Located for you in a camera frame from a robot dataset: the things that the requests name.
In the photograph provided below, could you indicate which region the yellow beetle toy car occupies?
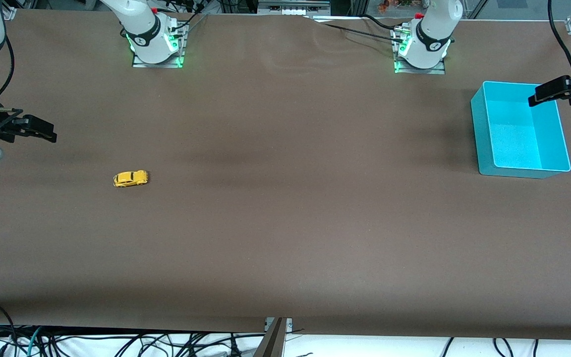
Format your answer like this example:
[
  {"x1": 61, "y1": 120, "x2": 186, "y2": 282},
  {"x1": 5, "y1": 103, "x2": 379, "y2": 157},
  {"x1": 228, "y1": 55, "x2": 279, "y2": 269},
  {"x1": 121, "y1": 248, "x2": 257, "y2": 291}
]
[{"x1": 113, "y1": 170, "x2": 149, "y2": 188}]

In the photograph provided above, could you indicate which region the teal plastic bin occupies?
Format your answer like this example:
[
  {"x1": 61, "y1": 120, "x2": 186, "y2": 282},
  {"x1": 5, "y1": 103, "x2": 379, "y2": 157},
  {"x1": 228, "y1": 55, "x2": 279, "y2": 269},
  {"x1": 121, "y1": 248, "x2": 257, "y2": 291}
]
[{"x1": 470, "y1": 81, "x2": 571, "y2": 179}]

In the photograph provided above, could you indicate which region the brown table cover sheet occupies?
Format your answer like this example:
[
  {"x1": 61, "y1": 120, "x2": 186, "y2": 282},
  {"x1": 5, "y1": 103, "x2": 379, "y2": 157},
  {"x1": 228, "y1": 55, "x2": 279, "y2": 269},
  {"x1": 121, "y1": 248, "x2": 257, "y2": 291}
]
[{"x1": 0, "y1": 9, "x2": 571, "y2": 342}]

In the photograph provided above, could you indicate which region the white power strip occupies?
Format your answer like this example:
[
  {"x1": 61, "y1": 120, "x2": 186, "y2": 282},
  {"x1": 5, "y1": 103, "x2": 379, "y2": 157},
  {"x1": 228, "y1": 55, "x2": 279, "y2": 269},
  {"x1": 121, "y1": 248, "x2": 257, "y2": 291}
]
[{"x1": 257, "y1": 0, "x2": 332, "y2": 16}]

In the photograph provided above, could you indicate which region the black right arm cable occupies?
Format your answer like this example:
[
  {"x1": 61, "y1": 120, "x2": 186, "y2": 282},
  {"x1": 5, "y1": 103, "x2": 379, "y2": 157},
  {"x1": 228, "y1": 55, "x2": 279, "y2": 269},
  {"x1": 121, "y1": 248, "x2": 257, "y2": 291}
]
[{"x1": 0, "y1": 36, "x2": 16, "y2": 102}]

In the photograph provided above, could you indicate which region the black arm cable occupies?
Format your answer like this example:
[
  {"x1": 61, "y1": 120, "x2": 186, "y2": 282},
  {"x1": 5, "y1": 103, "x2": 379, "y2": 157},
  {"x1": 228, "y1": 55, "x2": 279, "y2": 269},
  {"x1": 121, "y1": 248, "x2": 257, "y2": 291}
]
[
  {"x1": 0, "y1": 36, "x2": 16, "y2": 102},
  {"x1": 547, "y1": 0, "x2": 571, "y2": 82}
]

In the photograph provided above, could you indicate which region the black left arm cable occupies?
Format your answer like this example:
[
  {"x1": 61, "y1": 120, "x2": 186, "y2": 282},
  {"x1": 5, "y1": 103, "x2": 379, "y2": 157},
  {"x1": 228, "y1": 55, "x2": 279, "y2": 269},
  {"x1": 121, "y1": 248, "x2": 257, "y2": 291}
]
[{"x1": 547, "y1": 0, "x2": 571, "y2": 82}]

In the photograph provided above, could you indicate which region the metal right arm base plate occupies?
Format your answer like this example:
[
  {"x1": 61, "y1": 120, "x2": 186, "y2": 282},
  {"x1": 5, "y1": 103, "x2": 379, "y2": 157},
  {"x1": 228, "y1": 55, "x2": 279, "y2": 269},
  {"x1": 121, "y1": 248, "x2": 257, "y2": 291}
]
[{"x1": 132, "y1": 22, "x2": 187, "y2": 68}]

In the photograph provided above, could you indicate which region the short black table cable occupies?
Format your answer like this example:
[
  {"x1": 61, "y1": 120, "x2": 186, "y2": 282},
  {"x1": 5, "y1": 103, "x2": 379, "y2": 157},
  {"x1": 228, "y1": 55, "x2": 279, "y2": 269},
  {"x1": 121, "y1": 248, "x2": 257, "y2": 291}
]
[{"x1": 362, "y1": 14, "x2": 398, "y2": 32}]

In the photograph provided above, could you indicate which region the black base connector cable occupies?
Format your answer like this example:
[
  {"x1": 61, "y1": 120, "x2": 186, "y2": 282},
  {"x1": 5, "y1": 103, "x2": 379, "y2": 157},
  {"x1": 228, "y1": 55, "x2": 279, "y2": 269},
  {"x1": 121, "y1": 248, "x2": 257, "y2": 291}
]
[{"x1": 169, "y1": 0, "x2": 209, "y2": 33}]

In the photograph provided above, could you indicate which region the long black table cable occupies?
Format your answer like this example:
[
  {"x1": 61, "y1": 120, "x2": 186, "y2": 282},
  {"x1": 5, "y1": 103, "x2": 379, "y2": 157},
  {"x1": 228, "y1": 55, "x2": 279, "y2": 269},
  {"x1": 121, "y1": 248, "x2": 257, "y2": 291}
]
[{"x1": 310, "y1": 19, "x2": 402, "y2": 45}]

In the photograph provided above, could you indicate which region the teal floor cable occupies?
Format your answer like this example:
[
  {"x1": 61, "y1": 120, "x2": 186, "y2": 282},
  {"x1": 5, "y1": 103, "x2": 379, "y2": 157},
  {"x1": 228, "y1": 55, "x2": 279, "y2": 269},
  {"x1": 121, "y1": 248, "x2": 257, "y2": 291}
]
[{"x1": 27, "y1": 326, "x2": 44, "y2": 357}]

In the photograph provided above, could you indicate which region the silver metal table bracket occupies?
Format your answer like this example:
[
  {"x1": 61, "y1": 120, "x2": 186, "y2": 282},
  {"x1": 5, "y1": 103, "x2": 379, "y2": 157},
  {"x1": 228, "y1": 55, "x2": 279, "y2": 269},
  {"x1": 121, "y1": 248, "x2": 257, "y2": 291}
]
[{"x1": 264, "y1": 317, "x2": 293, "y2": 332}]

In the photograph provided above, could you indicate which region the grey camera stand post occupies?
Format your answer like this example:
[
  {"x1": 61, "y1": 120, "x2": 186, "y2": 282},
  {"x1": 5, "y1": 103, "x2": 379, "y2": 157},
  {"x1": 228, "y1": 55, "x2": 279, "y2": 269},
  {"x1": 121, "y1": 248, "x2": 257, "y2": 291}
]
[{"x1": 253, "y1": 318, "x2": 288, "y2": 357}]

